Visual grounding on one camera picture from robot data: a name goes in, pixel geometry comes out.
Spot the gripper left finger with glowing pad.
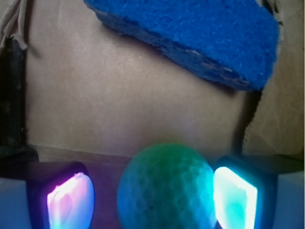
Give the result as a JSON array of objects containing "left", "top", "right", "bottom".
[{"left": 0, "top": 161, "right": 95, "bottom": 229}]

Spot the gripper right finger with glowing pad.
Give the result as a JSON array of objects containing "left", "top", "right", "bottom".
[{"left": 213, "top": 155, "right": 305, "bottom": 229}]

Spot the brown paper bag tray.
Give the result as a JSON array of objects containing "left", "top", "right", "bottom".
[{"left": 0, "top": 0, "right": 305, "bottom": 160}]

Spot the blue sponge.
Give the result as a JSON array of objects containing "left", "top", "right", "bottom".
[{"left": 85, "top": 0, "right": 279, "bottom": 91}]

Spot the green dimpled ball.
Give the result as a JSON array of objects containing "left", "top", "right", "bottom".
[{"left": 117, "top": 143, "right": 217, "bottom": 229}]

